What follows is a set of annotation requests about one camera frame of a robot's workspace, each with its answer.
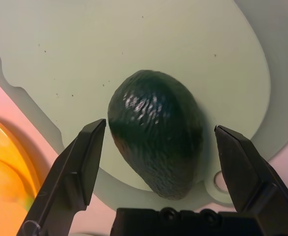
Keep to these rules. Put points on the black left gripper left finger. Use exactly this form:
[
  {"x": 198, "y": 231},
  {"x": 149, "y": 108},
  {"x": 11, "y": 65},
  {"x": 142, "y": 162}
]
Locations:
[{"x": 67, "y": 177}]

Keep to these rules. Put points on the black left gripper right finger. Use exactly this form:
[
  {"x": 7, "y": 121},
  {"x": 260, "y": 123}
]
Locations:
[{"x": 244, "y": 172}]

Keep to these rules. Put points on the yellow toy banana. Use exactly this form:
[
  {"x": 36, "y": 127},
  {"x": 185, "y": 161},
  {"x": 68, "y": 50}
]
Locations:
[{"x": 1, "y": 191}]

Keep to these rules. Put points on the dark green toy avocado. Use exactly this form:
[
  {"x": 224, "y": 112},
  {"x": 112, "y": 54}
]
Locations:
[{"x": 156, "y": 137}]

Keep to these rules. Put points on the yellow round plate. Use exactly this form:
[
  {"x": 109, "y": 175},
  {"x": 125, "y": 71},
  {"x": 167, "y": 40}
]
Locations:
[{"x": 16, "y": 152}]

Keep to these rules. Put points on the green silicone cutting mat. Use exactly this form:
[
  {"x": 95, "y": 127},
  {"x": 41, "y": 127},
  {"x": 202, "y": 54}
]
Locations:
[{"x": 85, "y": 61}]

